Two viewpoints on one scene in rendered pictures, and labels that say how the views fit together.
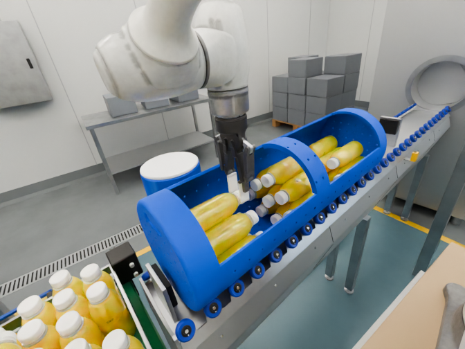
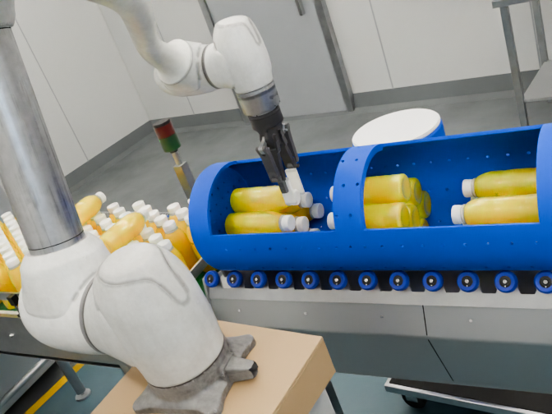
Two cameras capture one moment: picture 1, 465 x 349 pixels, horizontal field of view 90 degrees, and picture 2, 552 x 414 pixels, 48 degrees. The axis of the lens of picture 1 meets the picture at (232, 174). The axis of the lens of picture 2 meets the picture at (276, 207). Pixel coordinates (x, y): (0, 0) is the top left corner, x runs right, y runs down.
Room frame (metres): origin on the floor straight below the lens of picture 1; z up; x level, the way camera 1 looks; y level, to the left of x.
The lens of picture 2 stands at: (0.10, -1.31, 1.75)
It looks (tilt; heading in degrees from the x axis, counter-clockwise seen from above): 25 degrees down; 73
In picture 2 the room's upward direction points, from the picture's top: 21 degrees counter-clockwise
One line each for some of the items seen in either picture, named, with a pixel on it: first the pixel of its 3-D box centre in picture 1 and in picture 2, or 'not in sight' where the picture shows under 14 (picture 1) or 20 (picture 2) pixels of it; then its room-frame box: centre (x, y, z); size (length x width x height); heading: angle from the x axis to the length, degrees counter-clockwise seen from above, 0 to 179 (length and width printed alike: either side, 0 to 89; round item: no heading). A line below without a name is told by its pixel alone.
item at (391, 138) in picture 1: (387, 131); not in sight; (1.18, -0.86, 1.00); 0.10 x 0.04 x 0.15; 37
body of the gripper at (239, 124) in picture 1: (232, 132); (269, 127); (0.54, -0.01, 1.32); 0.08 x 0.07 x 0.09; 37
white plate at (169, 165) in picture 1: (169, 164); (395, 129); (1.03, 0.30, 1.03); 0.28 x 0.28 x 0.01
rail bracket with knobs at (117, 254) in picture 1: (125, 264); not in sight; (0.51, 0.36, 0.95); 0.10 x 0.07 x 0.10; 37
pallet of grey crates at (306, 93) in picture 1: (311, 94); not in sight; (4.22, -1.56, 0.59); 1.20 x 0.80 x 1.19; 31
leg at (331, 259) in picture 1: (333, 245); not in sight; (1.06, -0.60, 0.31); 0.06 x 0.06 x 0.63; 37
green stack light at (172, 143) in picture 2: not in sight; (169, 141); (0.44, 0.73, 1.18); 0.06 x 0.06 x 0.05
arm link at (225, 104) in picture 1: (229, 101); (259, 98); (0.54, -0.01, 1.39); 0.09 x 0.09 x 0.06
